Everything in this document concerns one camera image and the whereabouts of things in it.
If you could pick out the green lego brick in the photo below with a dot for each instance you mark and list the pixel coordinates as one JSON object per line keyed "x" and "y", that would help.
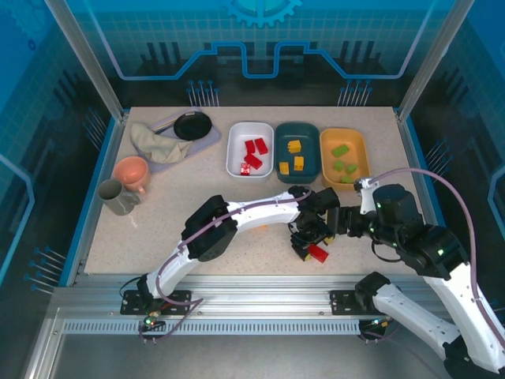
{"x": 340, "y": 151}
{"x": 352, "y": 168}
{"x": 347, "y": 179}
{"x": 338, "y": 165}

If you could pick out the yellow lego brick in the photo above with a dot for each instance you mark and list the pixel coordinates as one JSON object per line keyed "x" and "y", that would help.
{"x": 283, "y": 167}
{"x": 299, "y": 162}
{"x": 294, "y": 146}

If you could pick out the translucent red lego brick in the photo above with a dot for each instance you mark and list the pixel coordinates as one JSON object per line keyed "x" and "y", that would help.
{"x": 245, "y": 169}

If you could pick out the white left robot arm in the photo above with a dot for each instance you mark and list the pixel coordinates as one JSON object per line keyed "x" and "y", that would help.
{"x": 260, "y": 211}

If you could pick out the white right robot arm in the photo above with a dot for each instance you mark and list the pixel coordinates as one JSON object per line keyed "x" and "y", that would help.
{"x": 414, "y": 320}

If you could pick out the teal plastic container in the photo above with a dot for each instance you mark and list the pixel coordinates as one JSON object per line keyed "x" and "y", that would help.
{"x": 311, "y": 158}

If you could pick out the orange plastic container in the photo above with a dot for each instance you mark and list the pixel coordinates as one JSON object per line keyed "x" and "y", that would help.
{"x": 345, "y": 136}

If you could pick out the white plastic container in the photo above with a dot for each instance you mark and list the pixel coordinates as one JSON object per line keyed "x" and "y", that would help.
{"x": 236, "y": 146}

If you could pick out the lavender plastic tray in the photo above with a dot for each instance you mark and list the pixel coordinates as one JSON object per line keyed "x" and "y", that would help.
{"x": 207, "y": 144}

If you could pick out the black round pan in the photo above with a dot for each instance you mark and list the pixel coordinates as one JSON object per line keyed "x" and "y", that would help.
{"x": 193, "y": 126}

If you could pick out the beige cloth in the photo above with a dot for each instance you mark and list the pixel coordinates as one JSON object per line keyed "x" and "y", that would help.
{"x": 154, "y": 144}

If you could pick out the pink ceramic mug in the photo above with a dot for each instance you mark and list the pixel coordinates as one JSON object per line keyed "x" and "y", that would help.
{"x": 132, "y": 171}

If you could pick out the grey ceramic mug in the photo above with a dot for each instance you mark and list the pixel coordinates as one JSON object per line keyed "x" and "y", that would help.
{"x": 114, "y": 197}

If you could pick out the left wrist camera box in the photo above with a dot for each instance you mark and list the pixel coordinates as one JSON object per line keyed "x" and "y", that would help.
{"x": 327, "y": 199}

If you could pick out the aluminium table side rail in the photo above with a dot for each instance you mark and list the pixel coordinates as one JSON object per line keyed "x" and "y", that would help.
{"x": 413, "y": 158}
{"x": 96, "y": 197}

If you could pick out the aluminium front rail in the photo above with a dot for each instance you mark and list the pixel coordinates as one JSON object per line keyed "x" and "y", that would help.
{"x": 256, "y": 292}

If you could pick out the aluminium frame post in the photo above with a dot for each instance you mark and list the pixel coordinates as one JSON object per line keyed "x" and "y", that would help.
{"x": 434, "y": 59}
{"x": 90, "y": 63}

